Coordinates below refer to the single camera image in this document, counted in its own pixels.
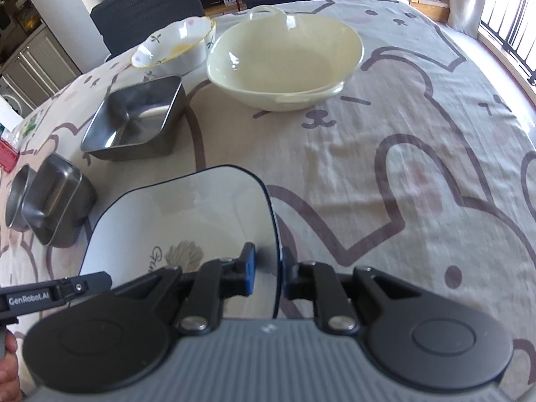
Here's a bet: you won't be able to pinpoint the small round steel bowl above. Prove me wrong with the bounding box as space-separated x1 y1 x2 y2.
5 164 36 232

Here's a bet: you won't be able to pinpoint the white square plate black rim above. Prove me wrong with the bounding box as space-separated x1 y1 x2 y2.
81 165 281 319

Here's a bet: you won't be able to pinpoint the small rectangular steel container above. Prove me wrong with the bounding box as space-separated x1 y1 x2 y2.
22 152 97 248

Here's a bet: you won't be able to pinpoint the large square steel tray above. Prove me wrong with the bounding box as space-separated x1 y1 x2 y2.
81 75 187 161

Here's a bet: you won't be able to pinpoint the large cream ceramic bowl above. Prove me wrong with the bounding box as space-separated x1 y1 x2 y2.
206 5 364 113

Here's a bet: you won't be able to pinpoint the white floral scalloped dish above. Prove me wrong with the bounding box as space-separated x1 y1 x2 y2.
131 16 216 77

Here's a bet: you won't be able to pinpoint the person's left hand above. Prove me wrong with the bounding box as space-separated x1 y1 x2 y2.
0 331 24 402

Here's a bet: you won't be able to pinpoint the red soda can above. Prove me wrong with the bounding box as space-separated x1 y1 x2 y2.
0 133 20 173

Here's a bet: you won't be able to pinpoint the bear pattern tablecloth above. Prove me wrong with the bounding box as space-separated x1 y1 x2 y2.
1 0 535 397

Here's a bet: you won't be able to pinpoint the green snack packet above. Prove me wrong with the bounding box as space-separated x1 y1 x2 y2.
20 110 44 139

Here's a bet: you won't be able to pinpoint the washing machine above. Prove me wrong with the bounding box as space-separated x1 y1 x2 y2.
1 85 33 118

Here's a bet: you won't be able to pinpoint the grey kitchen cabinets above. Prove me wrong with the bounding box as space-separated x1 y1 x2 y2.
1 24 82 110

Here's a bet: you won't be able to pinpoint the dark chair left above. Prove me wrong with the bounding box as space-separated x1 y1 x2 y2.
90 0 204 57

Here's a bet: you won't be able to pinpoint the balcony railing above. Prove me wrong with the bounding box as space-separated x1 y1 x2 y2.
481 0 535 87

